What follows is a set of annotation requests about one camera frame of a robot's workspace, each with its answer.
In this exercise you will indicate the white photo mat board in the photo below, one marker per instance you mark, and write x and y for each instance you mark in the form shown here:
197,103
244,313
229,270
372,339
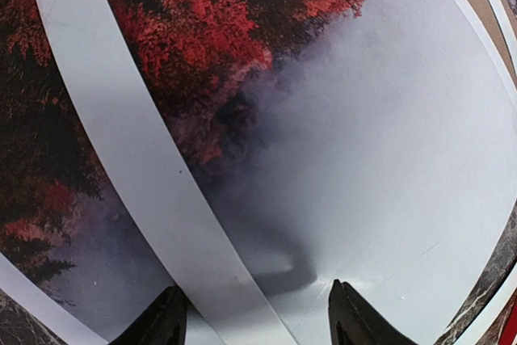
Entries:
265,148

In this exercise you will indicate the autumn forest photo print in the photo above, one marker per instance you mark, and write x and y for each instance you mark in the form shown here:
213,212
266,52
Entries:
75,269

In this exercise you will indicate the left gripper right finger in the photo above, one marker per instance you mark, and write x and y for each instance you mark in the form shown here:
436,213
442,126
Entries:
354,321

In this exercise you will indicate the brown cardboard backing board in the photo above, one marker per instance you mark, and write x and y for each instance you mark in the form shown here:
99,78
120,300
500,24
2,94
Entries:
499,20

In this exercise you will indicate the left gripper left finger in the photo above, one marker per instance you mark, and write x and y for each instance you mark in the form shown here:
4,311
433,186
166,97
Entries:
164,322

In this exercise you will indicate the red wooden picture frame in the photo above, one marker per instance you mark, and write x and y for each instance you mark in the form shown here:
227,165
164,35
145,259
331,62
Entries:
509,331

